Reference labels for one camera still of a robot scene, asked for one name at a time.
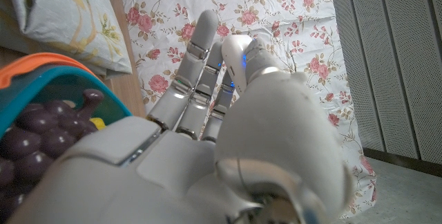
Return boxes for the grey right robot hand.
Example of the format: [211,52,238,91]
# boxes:
[6,8,355,224]

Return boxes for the yellow toy lemon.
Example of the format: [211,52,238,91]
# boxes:
[88,117,106,131]

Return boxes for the purple toy grapes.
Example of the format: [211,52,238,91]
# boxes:
[0,88,104,218]

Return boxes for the folded pale floral cloth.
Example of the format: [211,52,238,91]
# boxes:
[0,0,133,80]

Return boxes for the teal basket with orange rim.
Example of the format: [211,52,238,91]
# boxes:
[0,52,133,138]

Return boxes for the rose print backdrop curtain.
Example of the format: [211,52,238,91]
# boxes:
[119,0,377,220]

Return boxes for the dark grey partition panel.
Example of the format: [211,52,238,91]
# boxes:
[327,0,442,178]

